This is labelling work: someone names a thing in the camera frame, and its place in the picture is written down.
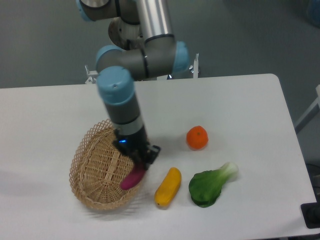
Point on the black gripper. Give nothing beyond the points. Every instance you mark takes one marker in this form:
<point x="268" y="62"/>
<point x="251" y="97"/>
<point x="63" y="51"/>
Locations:
<point x="137" y="147"/>

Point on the purple sweet potato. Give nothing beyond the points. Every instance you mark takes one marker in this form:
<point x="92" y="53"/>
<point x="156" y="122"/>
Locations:
<point x="133" y="178"/>

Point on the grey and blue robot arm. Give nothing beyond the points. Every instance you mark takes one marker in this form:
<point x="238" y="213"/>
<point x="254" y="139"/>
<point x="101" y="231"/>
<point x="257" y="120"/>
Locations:
<point x="149" y="49"/>

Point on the oval wicker basket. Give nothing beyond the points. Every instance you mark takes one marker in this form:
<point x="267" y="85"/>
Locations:
<point x="98" y="168"/>

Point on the yellow mango-like fruit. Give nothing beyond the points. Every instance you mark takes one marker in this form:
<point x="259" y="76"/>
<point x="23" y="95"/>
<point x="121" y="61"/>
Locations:
<point x="168" y="189"/>

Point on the orange tangerine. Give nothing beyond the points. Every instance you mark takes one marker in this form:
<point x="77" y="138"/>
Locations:
<point x="197" y="138"/>

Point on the green bok choy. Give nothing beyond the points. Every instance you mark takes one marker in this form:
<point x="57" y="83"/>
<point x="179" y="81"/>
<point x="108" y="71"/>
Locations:
<point x="205" y="187"/>

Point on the black device at table edge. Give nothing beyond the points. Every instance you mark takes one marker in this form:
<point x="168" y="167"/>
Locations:
<point x="311" y="214"/>

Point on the white frame at right edge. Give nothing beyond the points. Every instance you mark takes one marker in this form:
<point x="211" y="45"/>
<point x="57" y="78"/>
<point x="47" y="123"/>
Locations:
<point x="309" y="113"/>

